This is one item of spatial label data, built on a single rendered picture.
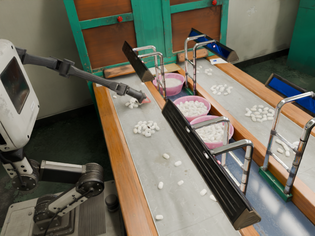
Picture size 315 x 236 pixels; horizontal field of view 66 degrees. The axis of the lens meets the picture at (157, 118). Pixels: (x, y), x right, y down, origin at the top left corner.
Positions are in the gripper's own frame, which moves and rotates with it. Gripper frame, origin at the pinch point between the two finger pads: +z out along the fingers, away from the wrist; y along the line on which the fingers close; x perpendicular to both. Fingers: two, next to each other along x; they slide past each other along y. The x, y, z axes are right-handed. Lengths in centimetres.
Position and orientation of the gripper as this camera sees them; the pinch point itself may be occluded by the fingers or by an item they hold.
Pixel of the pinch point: (149, 101)
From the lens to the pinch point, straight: 180.2
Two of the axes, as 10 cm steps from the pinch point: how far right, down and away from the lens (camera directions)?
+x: -5.6, 7.7, 3.0
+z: 7.7, 3.6, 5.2
